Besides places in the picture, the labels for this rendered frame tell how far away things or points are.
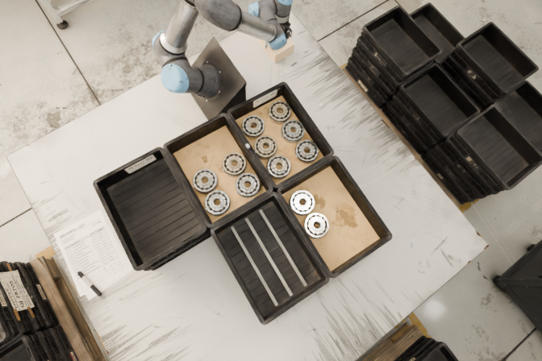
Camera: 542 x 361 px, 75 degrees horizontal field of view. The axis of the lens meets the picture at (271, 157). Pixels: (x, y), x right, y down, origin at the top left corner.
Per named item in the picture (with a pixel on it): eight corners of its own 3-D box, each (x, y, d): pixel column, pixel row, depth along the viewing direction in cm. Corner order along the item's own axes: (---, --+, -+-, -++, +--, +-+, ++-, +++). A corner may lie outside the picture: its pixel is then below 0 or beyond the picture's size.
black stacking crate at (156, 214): (103, 188, 149) (92, 182, 138) (167, 155, 155) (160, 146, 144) (144, 272, 140) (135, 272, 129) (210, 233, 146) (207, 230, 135)
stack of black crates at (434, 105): (380, 110, 242) (399, 85, 209) (411, 89, 248) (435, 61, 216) (419, 156, 233) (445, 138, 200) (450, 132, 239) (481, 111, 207)
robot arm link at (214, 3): (225, 10, 108) (294, 39, 150) (211, -19, 110) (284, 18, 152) (200, 33, 114) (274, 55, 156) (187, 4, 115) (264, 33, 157)
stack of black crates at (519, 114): (460, 126, 241) (493, 103, 209) (490, 104, 248) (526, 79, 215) (502, 172, 232) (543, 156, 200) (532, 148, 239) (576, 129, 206)
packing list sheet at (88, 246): (49, 236, 152) (48, 236, 152) (98, 206, 157) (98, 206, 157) (84, 304, 145) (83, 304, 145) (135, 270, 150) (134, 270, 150)
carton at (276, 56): (257, 41, 188) (257, 32, 181) (275, 31, 191) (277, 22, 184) (274, 63, 185) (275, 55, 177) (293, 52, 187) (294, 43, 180)
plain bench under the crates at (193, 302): (77, 189, 229) (5, 156, 162) (277, 72, 263) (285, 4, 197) (208, 425, 193) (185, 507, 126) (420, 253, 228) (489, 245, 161)
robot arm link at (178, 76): (189, 98, 159) (165, 98, 147) (177, 72, 160) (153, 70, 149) (206, 85, 152) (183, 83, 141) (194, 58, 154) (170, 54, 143)
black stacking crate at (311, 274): (212, 233, 146) (209, 230, 135) (273, 197, 152) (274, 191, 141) (261, 321, 136) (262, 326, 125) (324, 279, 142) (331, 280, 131)
